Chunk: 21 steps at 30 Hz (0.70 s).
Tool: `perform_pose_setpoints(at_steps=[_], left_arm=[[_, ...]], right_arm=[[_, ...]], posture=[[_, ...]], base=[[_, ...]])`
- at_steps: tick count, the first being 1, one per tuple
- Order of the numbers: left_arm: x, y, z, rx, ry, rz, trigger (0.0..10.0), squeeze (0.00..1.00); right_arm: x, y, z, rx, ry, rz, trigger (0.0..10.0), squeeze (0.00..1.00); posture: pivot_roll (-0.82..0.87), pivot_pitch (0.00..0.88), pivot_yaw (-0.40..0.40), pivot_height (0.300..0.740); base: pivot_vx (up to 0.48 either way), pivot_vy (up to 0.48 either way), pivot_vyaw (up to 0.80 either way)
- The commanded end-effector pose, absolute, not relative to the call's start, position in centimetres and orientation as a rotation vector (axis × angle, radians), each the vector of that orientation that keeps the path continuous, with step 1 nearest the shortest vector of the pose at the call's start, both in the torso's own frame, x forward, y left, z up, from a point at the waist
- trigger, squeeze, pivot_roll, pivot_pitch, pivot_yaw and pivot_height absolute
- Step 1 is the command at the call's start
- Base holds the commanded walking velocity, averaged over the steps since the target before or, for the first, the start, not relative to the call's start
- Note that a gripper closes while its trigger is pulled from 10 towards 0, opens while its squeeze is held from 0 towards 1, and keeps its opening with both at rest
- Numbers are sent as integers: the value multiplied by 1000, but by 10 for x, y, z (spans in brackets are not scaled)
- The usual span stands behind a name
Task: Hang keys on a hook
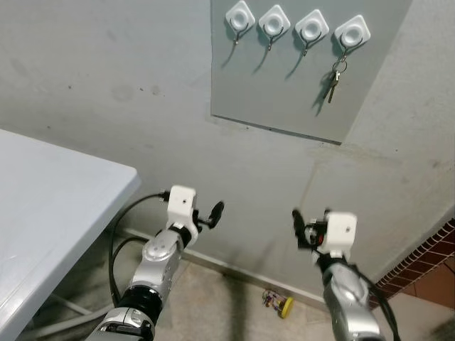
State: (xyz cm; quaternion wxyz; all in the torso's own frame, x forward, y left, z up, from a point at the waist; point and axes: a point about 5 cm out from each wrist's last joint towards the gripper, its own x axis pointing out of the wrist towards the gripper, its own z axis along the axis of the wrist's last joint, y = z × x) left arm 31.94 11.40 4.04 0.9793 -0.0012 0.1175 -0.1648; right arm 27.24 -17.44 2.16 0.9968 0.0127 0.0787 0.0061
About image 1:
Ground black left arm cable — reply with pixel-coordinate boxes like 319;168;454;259
108;190;171;310

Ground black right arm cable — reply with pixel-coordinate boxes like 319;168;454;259
352;266;401;341

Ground white square wall hook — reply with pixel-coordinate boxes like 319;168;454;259
333;14;371;62
294;9;330;58
257;4;292;52
225;0;257;47

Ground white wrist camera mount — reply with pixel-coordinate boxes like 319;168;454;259
323;211;358;259
166;185;200;244

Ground grey wall board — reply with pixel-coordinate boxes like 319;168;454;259
210;0;414;146

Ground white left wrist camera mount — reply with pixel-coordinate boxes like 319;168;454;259
166;185;200;244

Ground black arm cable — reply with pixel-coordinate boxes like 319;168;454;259
108;190;171;310
352;266;401;341

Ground small yellow floor toy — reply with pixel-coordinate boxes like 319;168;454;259
262;288;294;319

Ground brass keys on ring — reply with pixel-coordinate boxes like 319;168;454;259
323;58;349;104

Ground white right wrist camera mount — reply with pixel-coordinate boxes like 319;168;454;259
323;211;358;259

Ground white table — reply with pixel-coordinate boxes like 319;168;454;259
0;129;141;341

